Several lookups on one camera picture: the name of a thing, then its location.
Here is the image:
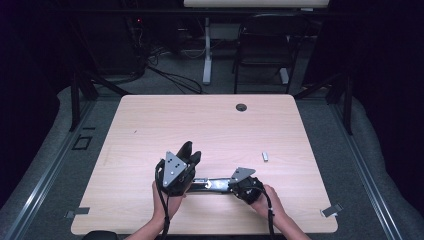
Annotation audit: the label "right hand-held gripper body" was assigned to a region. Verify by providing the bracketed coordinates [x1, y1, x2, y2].
[228, 167, 268, 205]

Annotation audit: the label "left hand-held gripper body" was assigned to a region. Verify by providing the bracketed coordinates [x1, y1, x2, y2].
[154, 151, 198, 197]

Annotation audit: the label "black stapler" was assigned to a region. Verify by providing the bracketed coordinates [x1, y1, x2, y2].
[186, 176, 236, 195]

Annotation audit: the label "person's left hand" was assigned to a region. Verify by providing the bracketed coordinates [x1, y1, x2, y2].
[152, 181, 186, 223]

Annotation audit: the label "person's right hand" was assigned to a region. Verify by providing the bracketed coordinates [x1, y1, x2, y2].
[249, 185, 287, 221]

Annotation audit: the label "grey tape piece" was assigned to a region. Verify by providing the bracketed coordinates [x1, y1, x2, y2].
[64, 206, 91, 220]
[320, 202, 344, 218]

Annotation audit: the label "black stool seat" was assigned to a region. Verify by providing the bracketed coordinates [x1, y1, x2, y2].
[82, 230, 120, 240]

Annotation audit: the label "white desk leg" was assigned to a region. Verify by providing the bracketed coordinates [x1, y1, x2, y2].
[202, 17, 213, 86]

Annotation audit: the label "black metal stand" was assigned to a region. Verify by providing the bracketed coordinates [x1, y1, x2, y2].
[68, 70, 132, 133]
[293, 71, 354, 136]

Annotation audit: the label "dark computer tower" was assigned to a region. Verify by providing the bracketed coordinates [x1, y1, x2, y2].
[96, 13, 148, 76]

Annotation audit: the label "black chair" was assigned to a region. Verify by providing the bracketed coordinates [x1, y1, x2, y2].
[232, 13, 312, 95]

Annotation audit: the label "white desk top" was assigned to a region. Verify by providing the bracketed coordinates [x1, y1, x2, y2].
[183, 0, 330, 9]

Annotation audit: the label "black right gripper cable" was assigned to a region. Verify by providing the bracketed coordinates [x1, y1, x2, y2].
[255, 185, 276, 240]

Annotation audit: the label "black floor cables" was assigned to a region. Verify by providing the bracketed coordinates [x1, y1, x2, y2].
[145, 46, 204, 95]

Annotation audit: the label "aluminium floor rail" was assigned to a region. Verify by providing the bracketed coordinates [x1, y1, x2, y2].
[329, 103, 405, 240]
[1, 99, 98, 240]

